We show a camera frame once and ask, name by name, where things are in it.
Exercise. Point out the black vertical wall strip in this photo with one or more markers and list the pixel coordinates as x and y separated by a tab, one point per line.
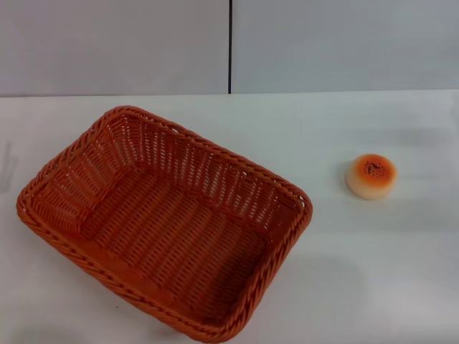
230	46

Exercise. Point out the round toasted bread bun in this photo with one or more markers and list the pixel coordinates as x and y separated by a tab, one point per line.
371	177

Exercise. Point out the orange woven plastic basket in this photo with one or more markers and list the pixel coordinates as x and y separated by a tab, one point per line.
172	229

